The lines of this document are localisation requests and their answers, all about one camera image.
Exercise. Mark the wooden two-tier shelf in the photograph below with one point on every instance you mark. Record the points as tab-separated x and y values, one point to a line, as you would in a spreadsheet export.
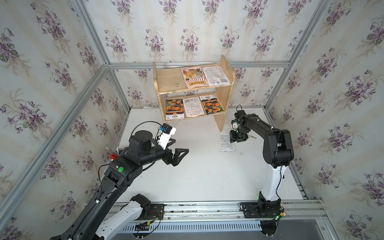
169	84

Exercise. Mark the white text seed bag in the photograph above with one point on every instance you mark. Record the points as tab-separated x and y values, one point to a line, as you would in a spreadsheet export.
225	144

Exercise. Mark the white label seed bag middle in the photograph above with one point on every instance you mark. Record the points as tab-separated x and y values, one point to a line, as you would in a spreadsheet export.
193	107

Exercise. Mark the orange flower seed bag right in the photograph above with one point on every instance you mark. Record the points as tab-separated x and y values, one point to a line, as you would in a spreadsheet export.
211	104

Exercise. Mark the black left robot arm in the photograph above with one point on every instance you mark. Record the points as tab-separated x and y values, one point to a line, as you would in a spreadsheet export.
143	150

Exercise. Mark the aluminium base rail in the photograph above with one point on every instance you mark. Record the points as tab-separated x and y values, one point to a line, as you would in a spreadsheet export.
214	215

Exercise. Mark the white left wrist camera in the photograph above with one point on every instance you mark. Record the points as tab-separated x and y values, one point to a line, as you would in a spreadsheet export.
164	136

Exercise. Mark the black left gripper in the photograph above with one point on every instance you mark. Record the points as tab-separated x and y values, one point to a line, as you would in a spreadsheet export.
168	160

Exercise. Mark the orange flower seed bag left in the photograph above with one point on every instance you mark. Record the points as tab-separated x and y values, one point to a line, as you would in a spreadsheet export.
174	110

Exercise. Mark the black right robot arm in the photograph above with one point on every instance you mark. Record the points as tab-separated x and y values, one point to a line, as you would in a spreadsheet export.
278	152

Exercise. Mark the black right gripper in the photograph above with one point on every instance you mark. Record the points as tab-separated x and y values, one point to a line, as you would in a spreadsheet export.
232	136

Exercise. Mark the orange flower seed bag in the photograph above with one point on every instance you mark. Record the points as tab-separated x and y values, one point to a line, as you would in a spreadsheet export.
211	104
174	110

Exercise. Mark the white barcode seed bag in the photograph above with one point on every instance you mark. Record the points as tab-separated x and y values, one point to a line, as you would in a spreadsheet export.
216	76

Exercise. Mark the red items at table edge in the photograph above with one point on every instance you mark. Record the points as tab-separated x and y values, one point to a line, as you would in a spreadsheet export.
113	154

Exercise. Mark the colourful popcorn seed bag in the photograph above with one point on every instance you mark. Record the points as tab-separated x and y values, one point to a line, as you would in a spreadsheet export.
194	77

